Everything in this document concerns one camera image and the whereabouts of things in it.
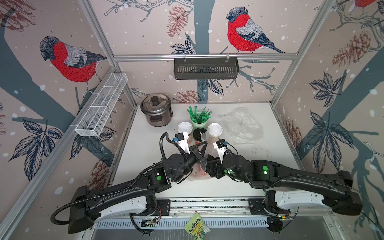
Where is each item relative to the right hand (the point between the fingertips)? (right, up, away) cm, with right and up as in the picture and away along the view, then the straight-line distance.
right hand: (207, 161), depth 66 cm
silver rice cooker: (-30, +25, +28) cm, 49 cm away
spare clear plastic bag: (+28, +13, +39) cm, 50 cm away
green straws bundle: (-3, +20, +20) cm, 28 cm away
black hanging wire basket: (+2, +55, +38) cm, 66 cm away
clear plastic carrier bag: (-1, +10, +3) cm, 11 cm away
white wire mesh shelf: (-56, +18, +5) cm, 59 cm away
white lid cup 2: (+5, +13, +17) cm, 22 cm away
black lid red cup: (-4, -5, 0) cm, 7 cm away
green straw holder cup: (-6, +15, +24) cm, 29 cm away
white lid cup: (-12, +14, +19) cm, 27 cm away
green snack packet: (-5, -31, +2) cm, 32 cm away
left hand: (+1, +10, -4) cm, 10 cm away
